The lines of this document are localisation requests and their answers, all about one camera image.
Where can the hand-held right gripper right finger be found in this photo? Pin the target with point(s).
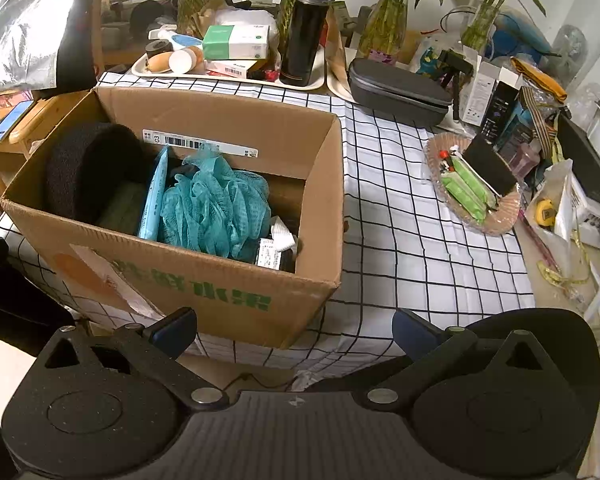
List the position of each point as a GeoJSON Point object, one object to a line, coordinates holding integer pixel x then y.
{"type": "Point", "coordinates": [415, 332]}

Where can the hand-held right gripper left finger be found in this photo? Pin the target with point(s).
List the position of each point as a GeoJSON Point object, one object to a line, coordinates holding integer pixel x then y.
{"type": "Point", "coordinates": [172, 330]}

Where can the brown cardboard box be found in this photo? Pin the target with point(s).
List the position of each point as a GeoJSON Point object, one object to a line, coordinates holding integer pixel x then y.
{"type": "Point", "coordinates": [205, 305]}

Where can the black white cloth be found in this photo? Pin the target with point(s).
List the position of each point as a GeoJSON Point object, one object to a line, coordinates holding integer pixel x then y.
{"type": "Point", "coordinates": [275, 257]}

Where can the teal mesh bath loofah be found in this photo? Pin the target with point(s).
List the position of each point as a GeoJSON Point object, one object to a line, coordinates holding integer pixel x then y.
{"type": "Point", "coordinates": [210, 210]}

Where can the light blue packet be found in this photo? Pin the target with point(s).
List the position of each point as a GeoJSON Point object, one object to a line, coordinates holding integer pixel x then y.
{"type": "Point", "coordinates": [152, 200]}

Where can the black round foam sponge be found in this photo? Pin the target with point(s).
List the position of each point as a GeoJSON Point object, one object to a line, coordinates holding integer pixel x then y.
{"type": "Point", "coordinates": [80, 165]}

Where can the green tissue packet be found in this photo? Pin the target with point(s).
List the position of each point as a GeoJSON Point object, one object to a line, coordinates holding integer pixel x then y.
{"type": "Point", "coordinates": [460, 200]}
{"type": "Point", "coordinates": [472, 185]}

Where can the person's right leg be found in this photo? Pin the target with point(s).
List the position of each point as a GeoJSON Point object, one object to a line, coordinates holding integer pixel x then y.
{"type": "Point", "coordinates": [555, 330]}

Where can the round woven basket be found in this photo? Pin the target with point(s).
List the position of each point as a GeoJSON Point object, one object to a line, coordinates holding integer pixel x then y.
{"type": "Point", "coordinates": [500, 217]}

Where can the yellow tape measure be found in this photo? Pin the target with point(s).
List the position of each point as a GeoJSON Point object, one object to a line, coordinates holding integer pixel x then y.
{"type": "Point", "coordinates": [545, 212]}

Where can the red white small object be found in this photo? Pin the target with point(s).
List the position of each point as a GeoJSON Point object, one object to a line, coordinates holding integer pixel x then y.
{"type": "Point", "coordinates": [445, 155]}

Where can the black rectangular sponge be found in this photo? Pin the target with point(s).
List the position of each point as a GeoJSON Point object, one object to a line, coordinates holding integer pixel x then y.
{"type": "Point", "coordinates": [487, 162]}

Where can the clear plastic bag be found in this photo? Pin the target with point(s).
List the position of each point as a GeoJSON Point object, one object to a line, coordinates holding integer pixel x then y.
{"type": "Point", "coordinates": [562, 220]}

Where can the pink bottle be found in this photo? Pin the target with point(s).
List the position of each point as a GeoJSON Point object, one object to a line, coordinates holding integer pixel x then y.
{"type": "Point", "coordinates": [525, 160]}

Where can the blue carton box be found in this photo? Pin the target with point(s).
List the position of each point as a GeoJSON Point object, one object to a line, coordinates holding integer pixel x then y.
{"type": "Point", "coordinates": [517, 130]}

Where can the black carton box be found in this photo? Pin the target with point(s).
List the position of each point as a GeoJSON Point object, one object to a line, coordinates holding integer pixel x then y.
{"type": "Point", "coordinates": [500, 110]}

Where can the grey zip case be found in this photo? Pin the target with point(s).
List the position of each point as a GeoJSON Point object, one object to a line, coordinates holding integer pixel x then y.
{"type": "Point", "coordinates": [395, 90]}

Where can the black flat device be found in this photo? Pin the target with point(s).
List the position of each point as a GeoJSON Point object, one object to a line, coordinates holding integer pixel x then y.
{"type": "Point", "coordinates": [590, 160]}

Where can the white carton box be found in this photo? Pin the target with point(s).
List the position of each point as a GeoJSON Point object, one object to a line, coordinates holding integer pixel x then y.
{"type": "Point", "coordinates": [482, 95]}

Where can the striped ribbon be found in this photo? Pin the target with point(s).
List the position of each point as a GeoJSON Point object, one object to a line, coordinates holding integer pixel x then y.
{"type": "Point", "coordinates": [542, 120]}

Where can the wooden side table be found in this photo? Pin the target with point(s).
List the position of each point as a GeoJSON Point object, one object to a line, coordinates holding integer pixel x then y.
{"type": "Point", "coordinates": [45, 115]}

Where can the blue smartphone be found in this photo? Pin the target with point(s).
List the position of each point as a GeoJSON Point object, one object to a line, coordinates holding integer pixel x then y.
{"type": "Point", "coordinates": [10, 122]}

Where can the tan oval pouch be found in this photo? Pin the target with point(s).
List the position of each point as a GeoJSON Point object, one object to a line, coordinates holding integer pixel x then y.
{"type": "Point", "coordinates": [159, 62]}

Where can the orange jar with white lid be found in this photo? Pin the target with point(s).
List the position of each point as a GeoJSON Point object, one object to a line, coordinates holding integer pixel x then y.
{"type": "Point", "coordinates": [180, 61]}

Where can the flat white red box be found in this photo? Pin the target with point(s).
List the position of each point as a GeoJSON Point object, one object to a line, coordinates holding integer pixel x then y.
{"type": "Point", "coordinates": [230, 67]}

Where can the printed plastic bag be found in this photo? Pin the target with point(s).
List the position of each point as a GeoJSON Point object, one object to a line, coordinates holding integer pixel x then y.
{"type": "Point", "coordinates": [430, 60]}

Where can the black mini tripod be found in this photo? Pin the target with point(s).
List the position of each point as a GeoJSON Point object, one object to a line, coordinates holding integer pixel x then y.
{"type": "Point", "coordinates": [455, 60]}

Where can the yellow cloth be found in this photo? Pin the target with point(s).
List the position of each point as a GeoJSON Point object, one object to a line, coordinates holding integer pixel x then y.
{"type": "Point", "coordinates": [545, 82]}

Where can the wooden shelf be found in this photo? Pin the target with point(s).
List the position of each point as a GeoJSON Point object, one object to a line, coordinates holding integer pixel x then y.
{"type": "Point", "coordinates": [120, 52]}

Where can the black cylindrical jar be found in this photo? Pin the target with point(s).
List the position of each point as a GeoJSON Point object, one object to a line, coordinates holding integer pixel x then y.
{"type": "Point", "coordinates": [158, 47]}

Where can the dark cloth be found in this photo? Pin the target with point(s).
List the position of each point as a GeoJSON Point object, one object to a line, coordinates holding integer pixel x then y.
{"type": "Point", "coordinates": [75, 60]}

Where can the white blue spray bottle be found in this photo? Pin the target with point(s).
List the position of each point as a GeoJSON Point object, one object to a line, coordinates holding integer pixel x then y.
{"type": "Point", "coordinates": [185, 41]}

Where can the green white tissue box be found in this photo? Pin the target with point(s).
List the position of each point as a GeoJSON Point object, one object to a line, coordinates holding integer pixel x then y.
{"type": "Point", "coordinates": [235, 42]}

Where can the bamboo in narrow glass vase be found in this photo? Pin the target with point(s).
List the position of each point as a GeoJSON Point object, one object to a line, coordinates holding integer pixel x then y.
{"type": "Point", "coordinates": [385, 25]}

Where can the black round object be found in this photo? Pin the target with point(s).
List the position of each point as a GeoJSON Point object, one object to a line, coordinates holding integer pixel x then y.
{"type": "Point", "coordinates": [145, 17]}

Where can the bamboo in small glass vase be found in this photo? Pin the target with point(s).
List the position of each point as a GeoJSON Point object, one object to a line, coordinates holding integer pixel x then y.
{"type": "Point", "coordinates": [477, 25]}

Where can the black thermos bottle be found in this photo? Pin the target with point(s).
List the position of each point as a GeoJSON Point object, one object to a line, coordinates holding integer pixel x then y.
{"type": "Point", "coordinates": [300, 40]}

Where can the blue fabric bag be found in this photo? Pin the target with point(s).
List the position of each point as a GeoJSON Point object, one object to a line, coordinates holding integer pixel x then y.
{"type": "Point", "coordinates": [520, 35]}

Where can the crumpled brown paper bag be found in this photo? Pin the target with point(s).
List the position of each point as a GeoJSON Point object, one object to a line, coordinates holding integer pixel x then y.
{"type": "Point", "coordinates": [205, 15]}

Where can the wooden chair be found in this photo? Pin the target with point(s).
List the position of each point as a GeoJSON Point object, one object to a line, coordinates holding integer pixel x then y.
{"type": "Point", "coordinates": [97, 20]}

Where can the white plastic package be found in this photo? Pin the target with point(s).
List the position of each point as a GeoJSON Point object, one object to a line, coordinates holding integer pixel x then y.
{"type": "Point", "coordinates": [245, 17]}

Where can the clear small fan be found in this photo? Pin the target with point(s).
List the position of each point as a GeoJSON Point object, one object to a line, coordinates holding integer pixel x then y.
{"type": "Point", "coordinates": [570, 45]}

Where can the silver foil bag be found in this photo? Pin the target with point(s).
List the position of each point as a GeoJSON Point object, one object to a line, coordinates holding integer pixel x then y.
{"type": "Point", "coordinates": [25, 25]}

